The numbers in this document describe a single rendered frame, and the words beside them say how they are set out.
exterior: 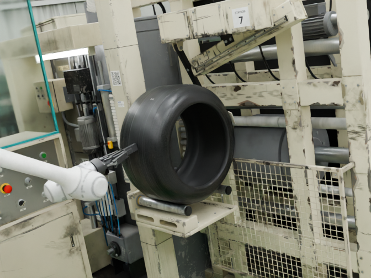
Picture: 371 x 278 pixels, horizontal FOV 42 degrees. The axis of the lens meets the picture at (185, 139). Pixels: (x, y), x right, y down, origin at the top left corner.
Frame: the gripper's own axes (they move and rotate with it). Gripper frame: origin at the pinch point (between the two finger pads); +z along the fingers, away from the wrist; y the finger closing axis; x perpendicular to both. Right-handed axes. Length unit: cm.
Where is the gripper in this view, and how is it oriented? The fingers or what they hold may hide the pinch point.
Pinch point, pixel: (130, 149)
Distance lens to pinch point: 207.6
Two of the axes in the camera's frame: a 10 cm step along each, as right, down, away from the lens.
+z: 6.7, -3.9, 6.2
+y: -6.9, -0.5, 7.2
